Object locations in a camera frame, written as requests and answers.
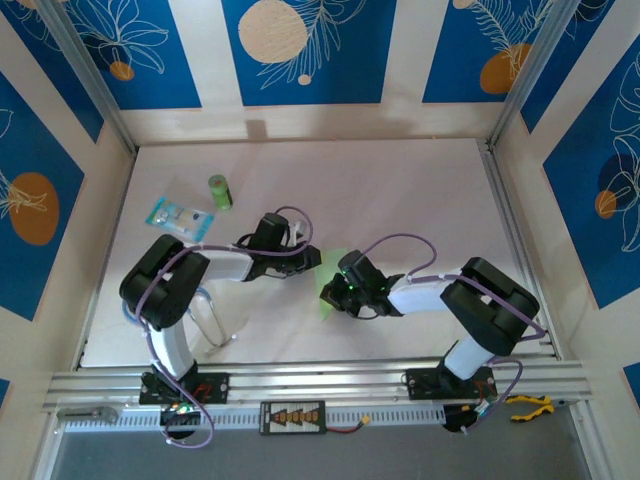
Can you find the aluminium table side rail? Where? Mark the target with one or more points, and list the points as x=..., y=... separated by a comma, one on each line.
x=505, y=210

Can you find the light blue snack packet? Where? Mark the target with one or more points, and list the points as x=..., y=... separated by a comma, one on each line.
x=177, y=219

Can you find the yellow and black pliers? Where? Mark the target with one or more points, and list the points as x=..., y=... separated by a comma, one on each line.
x=547, y=406

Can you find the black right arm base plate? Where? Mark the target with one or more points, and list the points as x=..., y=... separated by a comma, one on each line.
x=422, y=385

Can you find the black connector box with lights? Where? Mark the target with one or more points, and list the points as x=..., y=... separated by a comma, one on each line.
x=452, y=422
x=172, y=417

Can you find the aluminium frame post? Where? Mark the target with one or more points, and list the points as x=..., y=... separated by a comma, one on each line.
x=540, y=70
x=90, y=80

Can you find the aluminium mounting rail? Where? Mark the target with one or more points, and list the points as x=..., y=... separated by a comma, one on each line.
x=320, y=385

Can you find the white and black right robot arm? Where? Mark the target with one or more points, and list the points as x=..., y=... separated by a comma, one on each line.
x=420, y=297

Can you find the black power distribution board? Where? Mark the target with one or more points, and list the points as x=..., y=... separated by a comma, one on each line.
x=292, y=417

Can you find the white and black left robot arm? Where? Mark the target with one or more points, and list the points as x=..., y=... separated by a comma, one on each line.
x=225, y=265

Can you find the grey metal bracket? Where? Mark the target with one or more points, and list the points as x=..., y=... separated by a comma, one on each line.
x=102, y=414

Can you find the green drink can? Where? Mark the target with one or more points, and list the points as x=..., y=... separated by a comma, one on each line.
x=221, y=192

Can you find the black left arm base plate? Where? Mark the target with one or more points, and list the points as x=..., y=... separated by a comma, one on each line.
x=215, y=387

